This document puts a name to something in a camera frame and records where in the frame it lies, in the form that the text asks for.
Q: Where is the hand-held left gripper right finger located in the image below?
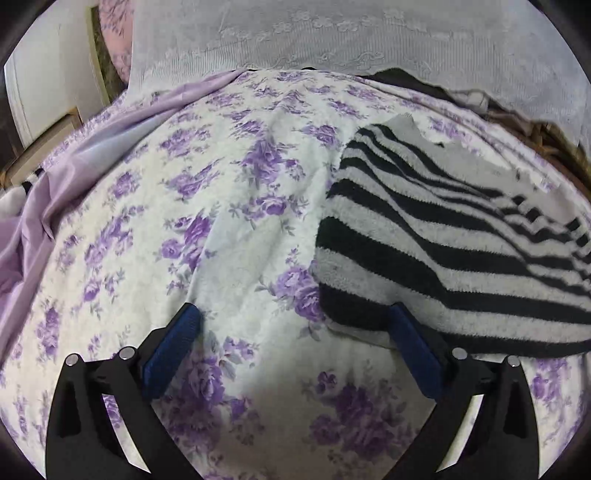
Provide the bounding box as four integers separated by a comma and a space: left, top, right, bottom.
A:
387, 302, 541, 480

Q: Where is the lilac satin cloth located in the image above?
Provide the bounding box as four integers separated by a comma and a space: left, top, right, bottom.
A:
0, 69, 247, 352

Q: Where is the pink floral pillow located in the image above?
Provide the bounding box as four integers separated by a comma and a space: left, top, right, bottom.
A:
99, 0, 136, 83

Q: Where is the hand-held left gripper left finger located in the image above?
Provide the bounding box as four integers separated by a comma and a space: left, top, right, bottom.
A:
45, 302, 202, 480

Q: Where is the black grey striped sweater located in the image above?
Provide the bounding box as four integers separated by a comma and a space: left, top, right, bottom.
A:
310, 113, 591, 358

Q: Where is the white lace cloth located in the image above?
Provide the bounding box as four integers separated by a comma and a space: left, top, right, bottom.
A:
127, 0, 591, 153

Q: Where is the purple floral bedsheet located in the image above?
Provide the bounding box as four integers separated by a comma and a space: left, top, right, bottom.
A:
0, 69, 591, 480

